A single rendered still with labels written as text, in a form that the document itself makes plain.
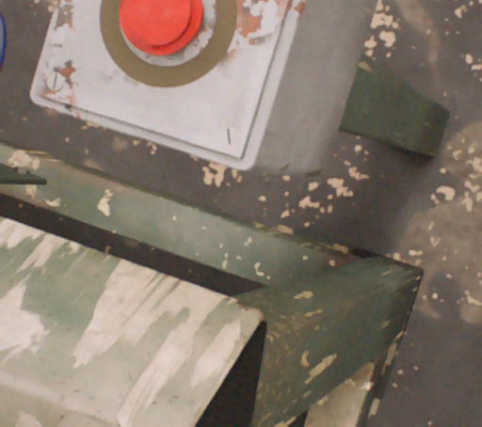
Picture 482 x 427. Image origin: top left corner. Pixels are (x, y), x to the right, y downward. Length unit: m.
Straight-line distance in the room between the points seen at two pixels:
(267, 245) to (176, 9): 0.79
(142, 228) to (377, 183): 0.30
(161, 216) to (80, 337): 0.72
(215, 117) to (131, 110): 0.04
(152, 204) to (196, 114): 0.81
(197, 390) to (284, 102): 0.16
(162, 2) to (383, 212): 0.95
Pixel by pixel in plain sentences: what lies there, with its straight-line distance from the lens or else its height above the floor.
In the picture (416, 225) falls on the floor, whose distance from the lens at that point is 1.48.
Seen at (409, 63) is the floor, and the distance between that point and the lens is 1.49.
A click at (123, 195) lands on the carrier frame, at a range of 1.38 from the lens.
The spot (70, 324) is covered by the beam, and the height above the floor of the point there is 0.86.
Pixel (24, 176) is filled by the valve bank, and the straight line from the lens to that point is 0.96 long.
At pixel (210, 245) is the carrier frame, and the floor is 0.18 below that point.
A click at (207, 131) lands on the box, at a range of 0.57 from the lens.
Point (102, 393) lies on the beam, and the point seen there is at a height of 0.89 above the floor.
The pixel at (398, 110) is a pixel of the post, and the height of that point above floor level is 0.38.
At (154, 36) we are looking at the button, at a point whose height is 0.95.
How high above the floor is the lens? 1.47
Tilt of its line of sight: 74 degrees down
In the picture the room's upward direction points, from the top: 87 degrees counter-clockwise
